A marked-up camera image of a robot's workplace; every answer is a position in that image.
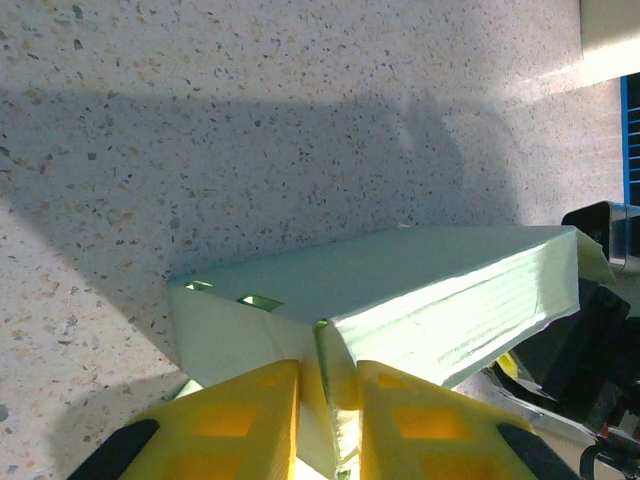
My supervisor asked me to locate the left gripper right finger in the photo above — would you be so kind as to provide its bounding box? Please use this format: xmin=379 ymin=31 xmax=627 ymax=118
xmin=357 ymin=359 xmax=581 ymax=480

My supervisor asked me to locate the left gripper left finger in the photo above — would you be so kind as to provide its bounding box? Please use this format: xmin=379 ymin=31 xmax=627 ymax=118
xmin=67 ymin=359 xmax=301 ymax=480

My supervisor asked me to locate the green paper box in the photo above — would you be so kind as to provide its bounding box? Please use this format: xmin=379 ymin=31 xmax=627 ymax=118
xmin=167 ymin=224 xmax=619 ymax=480

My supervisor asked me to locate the white orange knife block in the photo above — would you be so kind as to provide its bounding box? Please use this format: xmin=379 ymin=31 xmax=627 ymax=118
xmin=579 ymin=0 xmax=640 ymax=87

